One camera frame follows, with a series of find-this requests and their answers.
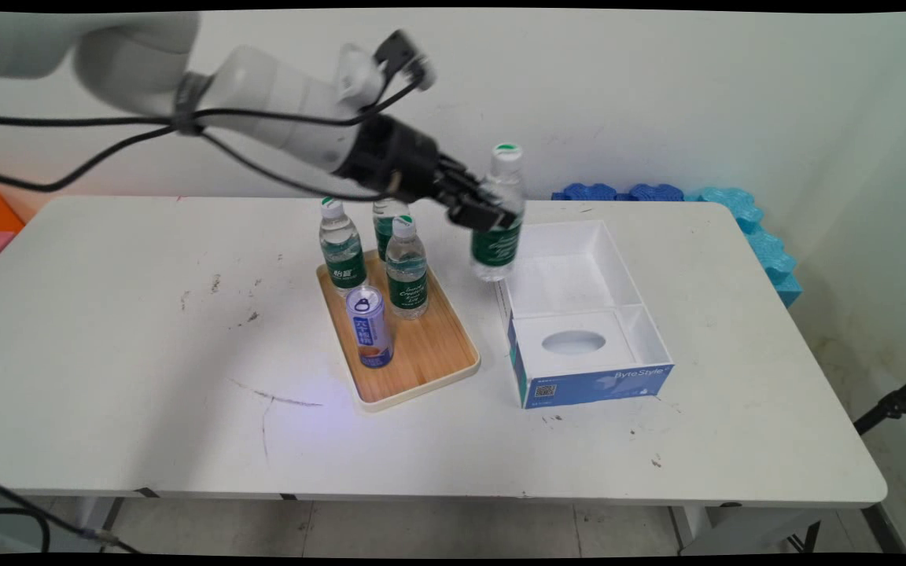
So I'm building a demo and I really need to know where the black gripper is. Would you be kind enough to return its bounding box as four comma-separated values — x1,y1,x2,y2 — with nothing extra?
333,114,520,234

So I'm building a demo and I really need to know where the green label water bottle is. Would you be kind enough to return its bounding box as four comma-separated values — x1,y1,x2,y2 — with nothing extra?
385,215,430,321
373,198,411,263
470,143,526,283
319,197,367,292

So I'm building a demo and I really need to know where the wooden tray with cream rim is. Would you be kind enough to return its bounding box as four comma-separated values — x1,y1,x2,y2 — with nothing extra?
316,250,482,413

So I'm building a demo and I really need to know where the dark blue foam mat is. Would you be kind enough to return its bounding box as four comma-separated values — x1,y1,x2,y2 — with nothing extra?
551,184,686,202

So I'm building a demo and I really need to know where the purple drink can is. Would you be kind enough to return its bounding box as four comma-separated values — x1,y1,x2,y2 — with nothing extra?
346,285,395,369

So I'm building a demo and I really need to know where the white and blue cardboard box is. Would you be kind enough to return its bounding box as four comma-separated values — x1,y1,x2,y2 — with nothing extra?
490,221,675,410

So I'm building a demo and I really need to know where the light blue foam mat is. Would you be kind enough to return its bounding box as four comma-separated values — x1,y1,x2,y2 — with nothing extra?
685,187,804,308

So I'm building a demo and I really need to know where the black tripod leg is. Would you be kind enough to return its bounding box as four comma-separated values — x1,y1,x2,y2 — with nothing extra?
853,366,906,437

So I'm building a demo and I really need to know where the white table leg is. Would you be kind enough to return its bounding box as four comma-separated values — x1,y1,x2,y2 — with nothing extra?
68,496,125,553

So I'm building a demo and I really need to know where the wrist camera with grey mount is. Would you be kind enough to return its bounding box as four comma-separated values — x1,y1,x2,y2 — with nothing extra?
335,30,437,105

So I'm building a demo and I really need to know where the black floor cable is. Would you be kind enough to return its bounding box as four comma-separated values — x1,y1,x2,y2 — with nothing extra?
0,472,143,556

